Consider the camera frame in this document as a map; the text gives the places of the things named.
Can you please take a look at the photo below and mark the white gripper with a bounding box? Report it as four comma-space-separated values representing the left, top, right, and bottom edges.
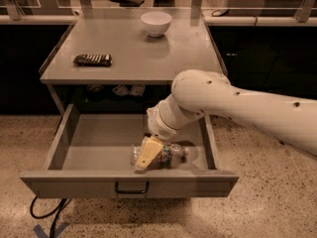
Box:
135, 94, 204, 172

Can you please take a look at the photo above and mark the clear plastic water bottle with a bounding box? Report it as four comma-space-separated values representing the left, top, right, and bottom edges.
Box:
130, 142, 190, 169

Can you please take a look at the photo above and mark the grey top drawer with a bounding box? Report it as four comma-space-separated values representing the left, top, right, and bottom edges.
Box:
20, 104, 238, 198

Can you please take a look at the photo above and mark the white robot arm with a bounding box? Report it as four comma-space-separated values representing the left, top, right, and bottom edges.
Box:
135, 69, 317, 172

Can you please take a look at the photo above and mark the white tag right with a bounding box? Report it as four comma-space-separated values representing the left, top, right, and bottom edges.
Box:
130, 85, 146, 96

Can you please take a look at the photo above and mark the white tag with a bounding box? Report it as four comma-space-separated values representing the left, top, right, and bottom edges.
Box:
112, 85, 130, 96
130, 85, 146, 96

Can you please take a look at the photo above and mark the white tag left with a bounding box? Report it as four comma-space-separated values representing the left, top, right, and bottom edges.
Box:
112, 85, 130, 96

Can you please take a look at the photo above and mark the round dark knob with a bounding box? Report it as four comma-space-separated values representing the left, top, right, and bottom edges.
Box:
86, 85, 104, 93

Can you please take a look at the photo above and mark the dark striped snack bar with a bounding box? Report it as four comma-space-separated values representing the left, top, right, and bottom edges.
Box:
73, 55, 112, 67

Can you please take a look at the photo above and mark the white ceramic bowl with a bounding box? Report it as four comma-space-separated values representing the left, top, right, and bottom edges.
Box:
141, 12, 172, 37

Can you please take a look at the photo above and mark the black office chair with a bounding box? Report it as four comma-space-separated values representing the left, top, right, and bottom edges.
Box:
109, 0, 145, 7

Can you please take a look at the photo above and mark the glass partition railing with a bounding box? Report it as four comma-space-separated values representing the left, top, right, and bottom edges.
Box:
1, 0, 317, 26

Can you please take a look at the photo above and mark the black drawer handle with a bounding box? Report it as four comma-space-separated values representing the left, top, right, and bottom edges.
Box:
114, 181, 150, 194

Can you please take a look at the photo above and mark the black floor cable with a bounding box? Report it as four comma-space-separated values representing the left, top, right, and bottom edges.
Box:
29, 195, 72, 238

